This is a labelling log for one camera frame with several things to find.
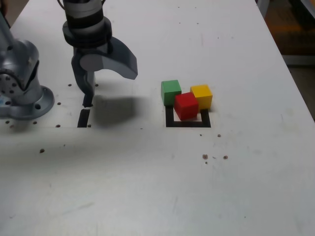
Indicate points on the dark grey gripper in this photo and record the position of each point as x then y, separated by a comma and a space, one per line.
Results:
91, 50

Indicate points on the green cube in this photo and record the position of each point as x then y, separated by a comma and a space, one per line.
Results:
169, 92

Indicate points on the red cube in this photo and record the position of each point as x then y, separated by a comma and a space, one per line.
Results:
187, 108

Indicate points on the yellow cube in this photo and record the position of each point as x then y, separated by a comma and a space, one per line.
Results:
203, 96

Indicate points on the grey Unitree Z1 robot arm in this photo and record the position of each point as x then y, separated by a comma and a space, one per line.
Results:
19, 73

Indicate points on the black tape square outline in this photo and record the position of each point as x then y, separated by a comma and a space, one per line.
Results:
187, 124

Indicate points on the black tape strip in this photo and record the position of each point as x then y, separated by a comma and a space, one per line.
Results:
83, 118

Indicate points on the grey metal beam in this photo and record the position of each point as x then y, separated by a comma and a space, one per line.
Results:
300, 59

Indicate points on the grey metal post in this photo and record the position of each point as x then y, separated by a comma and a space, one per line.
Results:
262, 5

